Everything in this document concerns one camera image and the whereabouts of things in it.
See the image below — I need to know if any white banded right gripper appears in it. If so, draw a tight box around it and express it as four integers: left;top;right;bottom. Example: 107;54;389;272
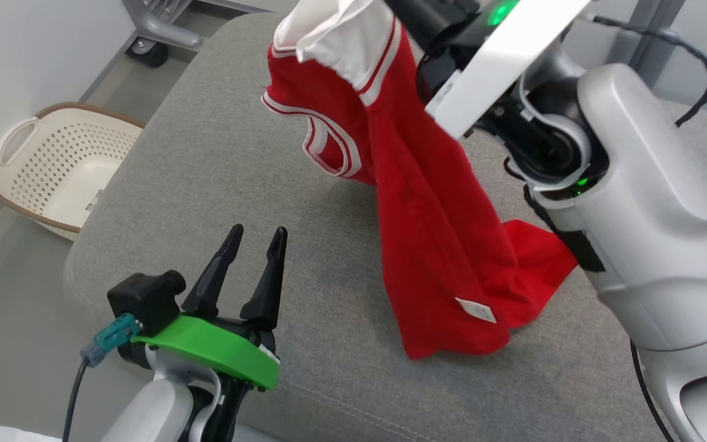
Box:
387;0;590;139

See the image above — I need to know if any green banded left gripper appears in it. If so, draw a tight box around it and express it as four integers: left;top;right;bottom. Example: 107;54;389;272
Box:
131;225;288;390

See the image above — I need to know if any red Bulls 23 jersey shirt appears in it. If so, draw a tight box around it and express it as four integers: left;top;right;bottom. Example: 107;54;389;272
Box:
261;0;578;360

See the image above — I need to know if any cream plastic laundry basket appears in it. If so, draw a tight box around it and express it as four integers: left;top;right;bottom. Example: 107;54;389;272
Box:
0;101;145;241

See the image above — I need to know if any teal connector with black cable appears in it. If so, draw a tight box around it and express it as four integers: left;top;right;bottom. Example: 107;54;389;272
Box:
62;313;141;442

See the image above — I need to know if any grey partition post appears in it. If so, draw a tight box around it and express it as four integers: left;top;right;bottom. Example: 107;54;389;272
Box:
627;0;689;87

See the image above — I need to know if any grey metal wheeled frame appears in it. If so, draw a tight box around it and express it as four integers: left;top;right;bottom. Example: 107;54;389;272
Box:
122;0;271;68

